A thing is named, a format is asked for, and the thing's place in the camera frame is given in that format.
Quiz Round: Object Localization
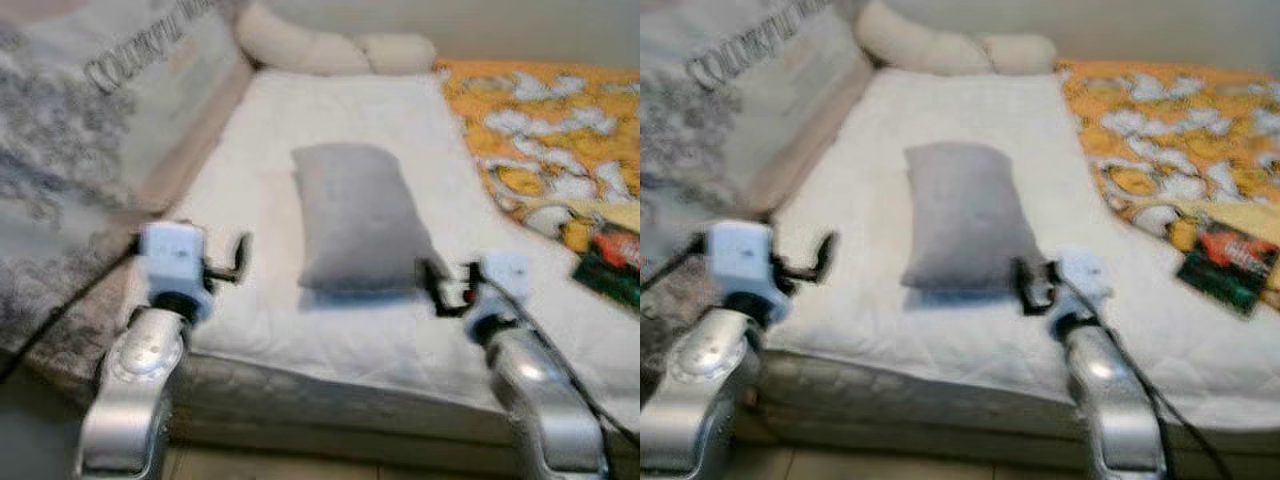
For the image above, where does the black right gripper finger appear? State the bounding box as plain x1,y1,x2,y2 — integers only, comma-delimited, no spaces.
415,257,449,319
1008,257,1041,318

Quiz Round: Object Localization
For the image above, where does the dark book with red cover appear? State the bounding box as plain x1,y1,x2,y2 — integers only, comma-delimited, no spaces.
572,222,641,311
1175,220,1280,319

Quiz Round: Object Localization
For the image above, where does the white quilted mattress pad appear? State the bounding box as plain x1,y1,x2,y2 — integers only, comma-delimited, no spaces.
765,68,1280,431
125,70,641,426

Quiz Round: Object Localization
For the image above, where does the grey pillow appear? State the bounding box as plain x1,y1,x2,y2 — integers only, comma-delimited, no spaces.
290,142,441,296
902,140,1046,296

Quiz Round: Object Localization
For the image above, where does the grey printed lettered cloth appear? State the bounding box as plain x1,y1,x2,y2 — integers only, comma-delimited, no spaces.
0,0,251,401
640,0,871,301

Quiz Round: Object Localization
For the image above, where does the yellow egg cartoon blanket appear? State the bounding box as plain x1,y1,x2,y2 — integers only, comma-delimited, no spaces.
1055,58,1280,311
435,58,641,256

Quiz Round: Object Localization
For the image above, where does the beige long bolster pillow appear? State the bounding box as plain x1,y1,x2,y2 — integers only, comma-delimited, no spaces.
855,0,1059,77
236,0,439,77

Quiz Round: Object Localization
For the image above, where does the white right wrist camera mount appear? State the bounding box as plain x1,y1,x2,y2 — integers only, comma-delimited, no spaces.
465,253,533,336
1045,250,1113,331

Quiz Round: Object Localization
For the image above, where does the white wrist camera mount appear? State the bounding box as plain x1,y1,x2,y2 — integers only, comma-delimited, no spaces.
1045,250,1113,331
703,220,791,326
138,222,211,306
465,253,533,336

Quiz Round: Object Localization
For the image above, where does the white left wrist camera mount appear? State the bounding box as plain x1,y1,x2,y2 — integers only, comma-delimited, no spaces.
138,222,211,306
703,220,791,326

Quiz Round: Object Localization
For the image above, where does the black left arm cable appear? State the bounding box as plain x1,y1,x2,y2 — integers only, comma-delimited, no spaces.
0,255,141,386
640,240,711,296

